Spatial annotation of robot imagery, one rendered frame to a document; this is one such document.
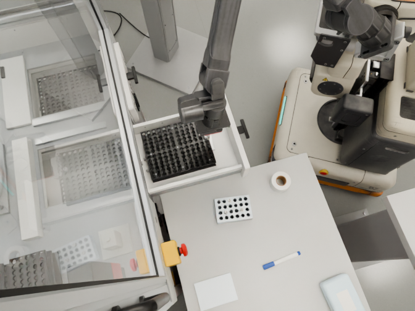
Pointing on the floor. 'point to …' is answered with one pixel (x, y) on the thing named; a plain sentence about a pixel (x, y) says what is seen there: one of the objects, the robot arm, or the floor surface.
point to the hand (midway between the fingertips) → (208, 132)
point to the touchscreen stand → (168, 49)
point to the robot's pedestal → (380, 232)
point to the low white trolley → (260, 239)
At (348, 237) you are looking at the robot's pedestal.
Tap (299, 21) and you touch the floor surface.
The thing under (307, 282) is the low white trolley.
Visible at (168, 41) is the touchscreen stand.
